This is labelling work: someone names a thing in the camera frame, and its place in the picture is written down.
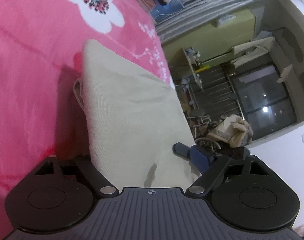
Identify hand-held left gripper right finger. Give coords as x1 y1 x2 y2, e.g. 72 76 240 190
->
186 145 271 198

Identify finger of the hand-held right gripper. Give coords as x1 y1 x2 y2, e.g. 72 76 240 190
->
172 142 193 159

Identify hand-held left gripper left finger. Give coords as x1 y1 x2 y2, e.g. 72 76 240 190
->
35 154 119 198

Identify beige pants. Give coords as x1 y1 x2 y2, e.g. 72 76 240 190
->
73 39 200 188

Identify wheelchair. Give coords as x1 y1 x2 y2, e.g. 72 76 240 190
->
189 115 245 159

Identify beige fluffy coat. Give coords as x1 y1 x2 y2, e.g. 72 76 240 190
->
208 114 254 148

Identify dark glass window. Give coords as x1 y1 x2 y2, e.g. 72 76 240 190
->
229 65 298 140

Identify beige hanging cloth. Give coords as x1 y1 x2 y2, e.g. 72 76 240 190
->
277 64 293 83

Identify beige hanging garment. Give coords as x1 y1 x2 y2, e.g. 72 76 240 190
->
232 36 275 68

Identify pink floral bed blanket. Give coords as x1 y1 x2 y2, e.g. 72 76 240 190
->
0 0 176 233

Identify grey curtain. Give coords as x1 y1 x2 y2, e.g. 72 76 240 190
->
154 0 299 43

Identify metal frame rack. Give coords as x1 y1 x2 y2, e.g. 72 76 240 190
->
192 66 242 120

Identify white wall fixture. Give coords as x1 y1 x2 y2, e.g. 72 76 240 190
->
216 15 237 27

